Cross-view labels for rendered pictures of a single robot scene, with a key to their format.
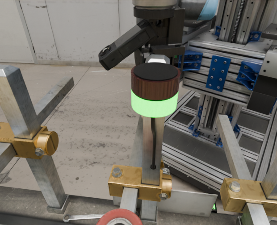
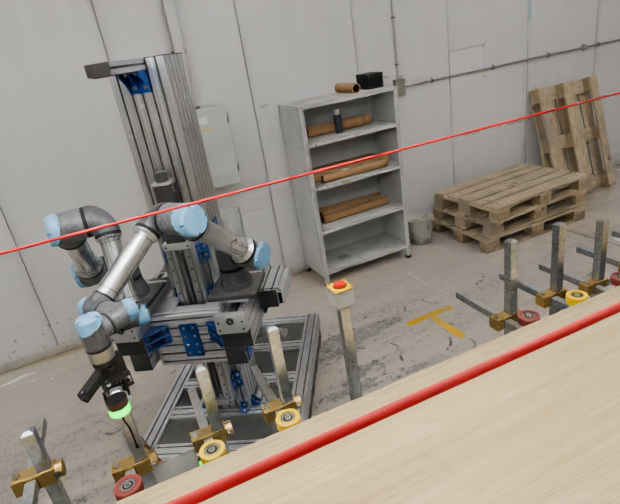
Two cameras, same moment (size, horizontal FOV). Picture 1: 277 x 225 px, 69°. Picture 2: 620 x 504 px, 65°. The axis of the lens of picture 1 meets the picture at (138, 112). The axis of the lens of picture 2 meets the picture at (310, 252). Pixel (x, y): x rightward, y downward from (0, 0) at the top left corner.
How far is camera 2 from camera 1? 133 cm
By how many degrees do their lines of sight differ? 27
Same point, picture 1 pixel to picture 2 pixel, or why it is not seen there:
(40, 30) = not seen: outside the picture
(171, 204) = (168, 474)
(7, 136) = (31, 475)
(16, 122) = (39, 461)
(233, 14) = (182, 279)
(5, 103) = (31, 450)
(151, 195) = (145, 468)
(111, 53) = (87, 393)
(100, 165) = not seen: outside the picture
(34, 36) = not seen: outside the picture
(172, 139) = (184, 434)
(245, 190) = (201, 434)
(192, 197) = (179, 459)
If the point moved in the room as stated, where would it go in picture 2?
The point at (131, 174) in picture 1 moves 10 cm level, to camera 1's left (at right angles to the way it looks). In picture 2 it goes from (126, 462) to (93, 478)
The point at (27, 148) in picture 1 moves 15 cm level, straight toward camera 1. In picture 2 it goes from (48, 476) to (86, 486)
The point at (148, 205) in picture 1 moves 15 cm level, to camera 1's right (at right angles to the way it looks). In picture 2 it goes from (148, 479) to (193, 456)
